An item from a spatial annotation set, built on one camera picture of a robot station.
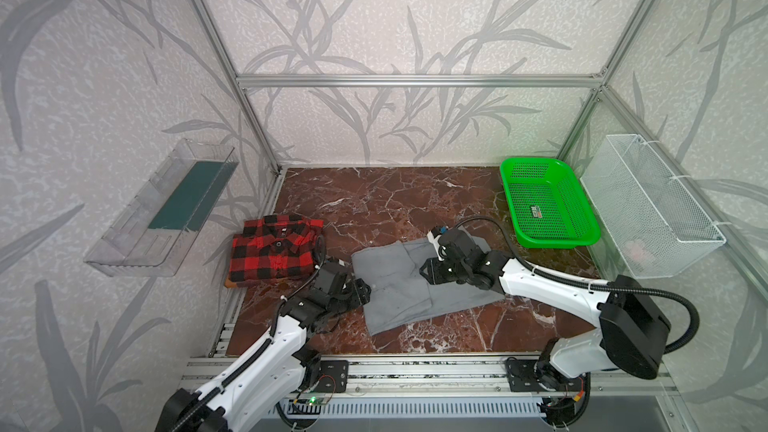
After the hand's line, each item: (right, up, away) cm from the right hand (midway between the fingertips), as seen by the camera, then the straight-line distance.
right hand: (422, 262), depth 83 cm
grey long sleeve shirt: (-7, -9, +3) cm, 11 cm away
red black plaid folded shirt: (-45, +3, +6) cm, 45 cm away
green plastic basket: (+48, +16, +25) cm, 56 cm away
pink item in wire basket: (+53, +6, -9) cm, 54 cm away
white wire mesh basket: (+49, +13, -20) cm, 54 cm away
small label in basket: (+42, +13, +23) cm, 50 cm away
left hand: (-16, -6, +1) cm, 17 cm away
